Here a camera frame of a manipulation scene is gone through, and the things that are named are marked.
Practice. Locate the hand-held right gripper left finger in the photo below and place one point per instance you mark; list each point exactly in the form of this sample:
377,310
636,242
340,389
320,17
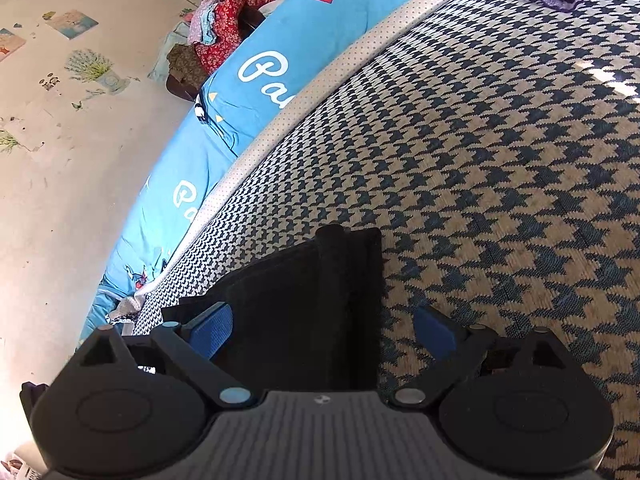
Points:
215,327

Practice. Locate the blue printed cushion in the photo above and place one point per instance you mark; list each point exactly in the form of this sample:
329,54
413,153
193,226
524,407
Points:
250,85

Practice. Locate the olive floral cloth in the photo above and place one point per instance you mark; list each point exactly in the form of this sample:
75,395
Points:
185,62

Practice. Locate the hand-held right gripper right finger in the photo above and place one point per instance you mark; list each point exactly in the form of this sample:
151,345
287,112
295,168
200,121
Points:
435,332

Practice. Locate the black t-shirt with red print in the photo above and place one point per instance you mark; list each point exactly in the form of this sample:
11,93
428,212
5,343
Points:
310,305

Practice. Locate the pink and blue cloth pile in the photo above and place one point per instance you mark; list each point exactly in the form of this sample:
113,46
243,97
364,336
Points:
204,22

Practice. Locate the orange picture wall sticker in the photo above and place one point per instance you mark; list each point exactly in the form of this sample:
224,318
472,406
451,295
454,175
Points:
10,44

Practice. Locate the red floral cloth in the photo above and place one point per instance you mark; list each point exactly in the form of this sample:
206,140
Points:
222,27

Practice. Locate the lavender wall sticker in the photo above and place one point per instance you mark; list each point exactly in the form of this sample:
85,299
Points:
95,72

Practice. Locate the pile of clothes on chair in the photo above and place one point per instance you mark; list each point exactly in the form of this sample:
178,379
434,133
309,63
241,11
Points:
182,85

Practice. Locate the beige dotted sheet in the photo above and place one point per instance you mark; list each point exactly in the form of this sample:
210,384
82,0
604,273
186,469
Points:
300,100

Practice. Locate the blue picture wall sticker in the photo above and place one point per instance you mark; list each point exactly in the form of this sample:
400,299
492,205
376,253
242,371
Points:
71,23

